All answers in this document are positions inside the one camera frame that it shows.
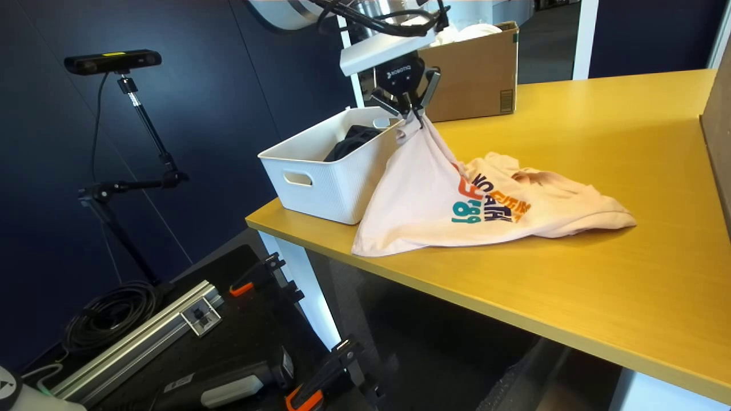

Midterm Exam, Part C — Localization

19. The black coiled cable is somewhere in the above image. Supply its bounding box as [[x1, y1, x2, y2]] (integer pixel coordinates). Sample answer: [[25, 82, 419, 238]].
[[61, 281, 169, 360]]

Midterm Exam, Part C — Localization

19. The grey white robot base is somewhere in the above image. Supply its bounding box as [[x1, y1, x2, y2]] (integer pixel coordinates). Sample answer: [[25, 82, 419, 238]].
[[0, 362, 47, 411]]

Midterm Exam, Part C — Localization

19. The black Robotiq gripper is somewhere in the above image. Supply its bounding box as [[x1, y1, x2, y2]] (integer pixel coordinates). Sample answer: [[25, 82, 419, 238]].
[[370, 56, 444, 127]]

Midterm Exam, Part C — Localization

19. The black grey hand tool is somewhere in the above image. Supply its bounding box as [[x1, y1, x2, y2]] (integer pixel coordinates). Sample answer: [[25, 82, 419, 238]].
[[145, 347, 297, 411]]

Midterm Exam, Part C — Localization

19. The white plastic basket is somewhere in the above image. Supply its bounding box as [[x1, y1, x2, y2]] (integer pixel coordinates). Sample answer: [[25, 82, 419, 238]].
[[256, 103, 418, 228]]

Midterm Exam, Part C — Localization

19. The white table leg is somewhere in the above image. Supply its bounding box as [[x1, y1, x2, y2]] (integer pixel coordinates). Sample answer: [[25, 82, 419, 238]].
[[256, 228, 344, 352]]

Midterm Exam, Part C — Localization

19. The black orange bar clamp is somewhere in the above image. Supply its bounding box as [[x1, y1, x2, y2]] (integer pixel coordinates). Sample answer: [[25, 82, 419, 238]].
[[280, 338, 383, 411], [226, 250, 305, 303]]

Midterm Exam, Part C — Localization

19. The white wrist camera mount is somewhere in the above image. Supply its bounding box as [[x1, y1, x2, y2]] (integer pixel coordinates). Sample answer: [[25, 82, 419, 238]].
[[338, 24, 458, 77]]

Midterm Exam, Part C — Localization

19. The dark navy cloth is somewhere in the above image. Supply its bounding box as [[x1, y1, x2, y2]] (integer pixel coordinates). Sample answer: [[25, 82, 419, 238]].
[[323, 122, 383, 163]]

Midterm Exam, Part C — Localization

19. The white door frame post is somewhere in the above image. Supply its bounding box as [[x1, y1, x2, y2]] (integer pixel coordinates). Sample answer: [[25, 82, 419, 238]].
[[706, 21, 731, 72], [569, 0, 602, 82]]

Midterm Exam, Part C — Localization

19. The brown cardboard box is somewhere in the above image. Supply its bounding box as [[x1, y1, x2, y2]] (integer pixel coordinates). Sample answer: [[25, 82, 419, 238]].
[[416, 21, 520, 125]]

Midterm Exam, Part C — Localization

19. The silver aluminium extrusion bar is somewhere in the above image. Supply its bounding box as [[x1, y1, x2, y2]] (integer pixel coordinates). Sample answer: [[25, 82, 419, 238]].
[[47, 279, 227, 405]]

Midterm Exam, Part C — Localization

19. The light pink printed shirt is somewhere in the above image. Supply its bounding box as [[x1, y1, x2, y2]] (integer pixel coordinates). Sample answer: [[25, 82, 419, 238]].
[[348, 111, 636, 260]]

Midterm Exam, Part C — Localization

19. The black articulated camera stand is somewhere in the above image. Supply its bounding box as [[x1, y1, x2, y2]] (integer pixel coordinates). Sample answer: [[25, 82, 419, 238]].
[[74, 70, 190, 289]]

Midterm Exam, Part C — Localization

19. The black stereo camera bar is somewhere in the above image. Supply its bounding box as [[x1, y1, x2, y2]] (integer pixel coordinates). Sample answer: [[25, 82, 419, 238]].
[[61, 48, 165, 77]]

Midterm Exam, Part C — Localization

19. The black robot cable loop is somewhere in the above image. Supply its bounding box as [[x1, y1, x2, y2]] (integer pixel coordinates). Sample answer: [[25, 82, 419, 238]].
[[305, 0, 451, 39]]

